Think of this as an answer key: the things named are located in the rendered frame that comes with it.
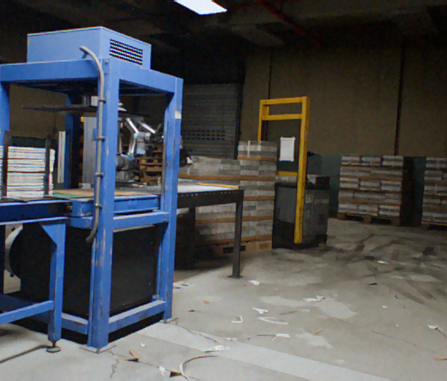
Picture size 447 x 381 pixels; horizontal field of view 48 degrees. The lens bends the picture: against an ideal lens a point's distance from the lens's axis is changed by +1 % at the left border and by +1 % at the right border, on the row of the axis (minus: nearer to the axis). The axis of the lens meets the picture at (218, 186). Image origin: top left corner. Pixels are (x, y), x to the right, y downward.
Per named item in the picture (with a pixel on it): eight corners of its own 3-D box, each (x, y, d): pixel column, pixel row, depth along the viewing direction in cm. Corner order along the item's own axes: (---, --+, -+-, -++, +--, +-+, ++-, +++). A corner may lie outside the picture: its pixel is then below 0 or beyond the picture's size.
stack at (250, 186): (152, 255, 530) (156, 177, 525) (232, 246, 608) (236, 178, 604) (175, 262, 501) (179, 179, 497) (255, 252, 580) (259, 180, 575)
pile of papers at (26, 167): (17, 192, 290) (18, 147, 289) (54, 196, 276) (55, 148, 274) (-46, 194, 257) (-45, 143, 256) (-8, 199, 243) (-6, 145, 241)
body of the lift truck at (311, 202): (260, 240, 665) (263, 181, 661) (287, 238, 702) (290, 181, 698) (302, 249, 614) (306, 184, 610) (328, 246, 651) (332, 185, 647)
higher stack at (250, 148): (232, 247, 608) (237, 140, 601) (248, 244, 628) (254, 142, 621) (254, 252, 579) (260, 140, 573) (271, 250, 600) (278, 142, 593)
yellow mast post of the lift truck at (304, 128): (291, 242, 608) (300, 97, 599) (295, 241, 614) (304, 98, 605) (297, 243, 602) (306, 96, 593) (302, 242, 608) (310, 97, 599)
